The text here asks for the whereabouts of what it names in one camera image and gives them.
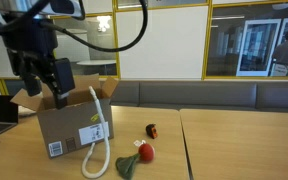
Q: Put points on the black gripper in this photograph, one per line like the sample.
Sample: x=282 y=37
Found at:
x=30 y=40

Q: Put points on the orange black tape measure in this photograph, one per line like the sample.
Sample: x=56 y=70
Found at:
x=151 y=131

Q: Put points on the red plush radish green leaves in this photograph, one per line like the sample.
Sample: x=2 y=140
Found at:
x=146 y=152

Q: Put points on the open cardboard shipping box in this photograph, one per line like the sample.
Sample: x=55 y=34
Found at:
x=67 y=123

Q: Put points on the dark open laptop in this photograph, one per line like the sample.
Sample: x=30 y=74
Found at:
x=0 y=110

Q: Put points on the grey upholstered bench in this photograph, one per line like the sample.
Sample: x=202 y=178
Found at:
x=197 y=95

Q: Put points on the person in dark shirt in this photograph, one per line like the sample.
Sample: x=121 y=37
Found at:
x=285 y=50

